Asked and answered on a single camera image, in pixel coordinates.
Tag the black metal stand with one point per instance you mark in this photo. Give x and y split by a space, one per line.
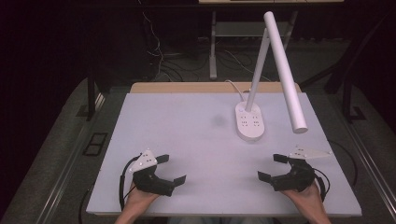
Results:
348 93

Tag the person's right hand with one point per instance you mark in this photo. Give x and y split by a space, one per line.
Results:
306 199

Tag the grey metal stand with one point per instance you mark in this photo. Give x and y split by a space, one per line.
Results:
213 56

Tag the black floor socket frame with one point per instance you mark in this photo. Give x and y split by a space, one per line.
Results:
95 143

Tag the white desk lamp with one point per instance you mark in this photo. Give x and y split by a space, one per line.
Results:
250 121

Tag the person's left hand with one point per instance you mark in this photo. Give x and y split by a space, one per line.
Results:
137 200

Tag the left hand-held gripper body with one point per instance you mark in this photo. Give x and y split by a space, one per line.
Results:
149 182

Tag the black metal stand post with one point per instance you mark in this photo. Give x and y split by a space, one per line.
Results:
91 96

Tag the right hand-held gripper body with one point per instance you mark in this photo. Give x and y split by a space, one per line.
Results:
295 180

